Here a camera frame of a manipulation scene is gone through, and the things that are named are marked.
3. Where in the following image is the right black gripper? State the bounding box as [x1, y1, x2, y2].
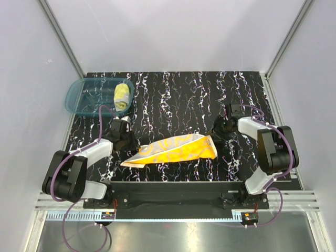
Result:
[205, 115, 234, 144]

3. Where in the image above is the grey orange towel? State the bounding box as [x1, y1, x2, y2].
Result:
[121, 133, 217, 168]

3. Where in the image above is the grey yellow frog towel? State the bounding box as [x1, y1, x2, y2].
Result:
[113, 83, 130, 112]

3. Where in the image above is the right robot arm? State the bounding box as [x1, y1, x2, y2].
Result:
[209, 103, 299, 208]

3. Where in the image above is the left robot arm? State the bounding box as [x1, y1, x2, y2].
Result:
[42, 116, 139, 208]

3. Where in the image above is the blue transparent plastic container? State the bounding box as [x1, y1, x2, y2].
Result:
[65, 78, 134, 117]

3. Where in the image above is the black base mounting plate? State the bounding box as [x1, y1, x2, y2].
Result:
[82, 180, 270, 220]

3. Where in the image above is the left orange connector box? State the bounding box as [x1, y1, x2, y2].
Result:
[101, 212, 116, 220]

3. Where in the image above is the orange connector box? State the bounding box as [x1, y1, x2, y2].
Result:
[242, 212, 259, 225]
[101, 212, 116, 220]

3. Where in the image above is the right orange connector box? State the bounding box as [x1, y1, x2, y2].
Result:
[242, 212, 259, 225]

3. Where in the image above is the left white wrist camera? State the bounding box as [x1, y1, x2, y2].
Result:
[121, 116, 131, 123]

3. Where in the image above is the aluminium frame rail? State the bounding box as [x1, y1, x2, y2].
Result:
[35, 191, 319, 223]

